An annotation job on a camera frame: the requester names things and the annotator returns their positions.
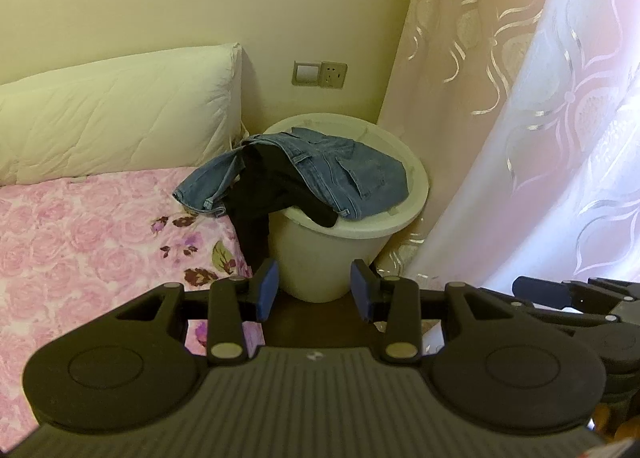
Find pink floral bedsheet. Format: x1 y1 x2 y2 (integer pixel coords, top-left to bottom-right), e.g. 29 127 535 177
0 165 266 439

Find white wall light switch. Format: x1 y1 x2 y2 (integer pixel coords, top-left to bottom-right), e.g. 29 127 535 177
292 60 321 86

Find white round laundry basket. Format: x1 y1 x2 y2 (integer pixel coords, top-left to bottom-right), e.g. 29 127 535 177
260 112 430 302

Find sheer white flower curtain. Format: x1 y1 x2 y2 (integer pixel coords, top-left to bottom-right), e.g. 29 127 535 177
410 0 640 289

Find black garment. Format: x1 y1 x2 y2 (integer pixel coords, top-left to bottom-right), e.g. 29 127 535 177
227 143 338 271

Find wall power socket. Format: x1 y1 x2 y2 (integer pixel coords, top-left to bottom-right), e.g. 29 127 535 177
319 61 347 89

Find beige patterned curtain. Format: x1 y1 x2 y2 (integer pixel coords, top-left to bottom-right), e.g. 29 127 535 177
372 0 566 284

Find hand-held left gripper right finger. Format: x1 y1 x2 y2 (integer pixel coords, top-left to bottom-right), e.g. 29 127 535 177
351 259 516 365

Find blue denim jeans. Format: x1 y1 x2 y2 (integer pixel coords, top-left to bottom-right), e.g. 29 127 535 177
172 127 408 221

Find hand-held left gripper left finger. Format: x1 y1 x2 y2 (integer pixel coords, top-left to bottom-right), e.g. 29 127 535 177
116 258 279 365

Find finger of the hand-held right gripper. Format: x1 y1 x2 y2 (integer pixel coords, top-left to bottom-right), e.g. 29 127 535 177
512 275 596 311
587 277 640 301

